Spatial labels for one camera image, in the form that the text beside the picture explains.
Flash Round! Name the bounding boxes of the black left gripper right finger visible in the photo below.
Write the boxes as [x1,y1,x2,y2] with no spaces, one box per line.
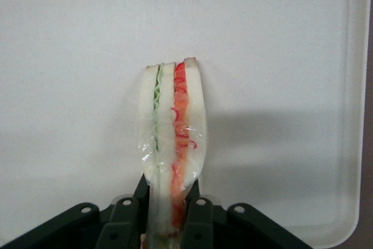
[180,177,314,249]

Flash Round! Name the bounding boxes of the white plastic tray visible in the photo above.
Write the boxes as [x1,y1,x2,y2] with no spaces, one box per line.
[0,0,372,247]

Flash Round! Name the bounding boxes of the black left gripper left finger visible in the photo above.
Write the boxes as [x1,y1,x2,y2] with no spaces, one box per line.
[0,173,151,249]

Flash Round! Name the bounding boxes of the plastic-wrapped triangle sandwich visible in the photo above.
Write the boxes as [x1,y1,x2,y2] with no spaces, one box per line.
[136,55,208,249]

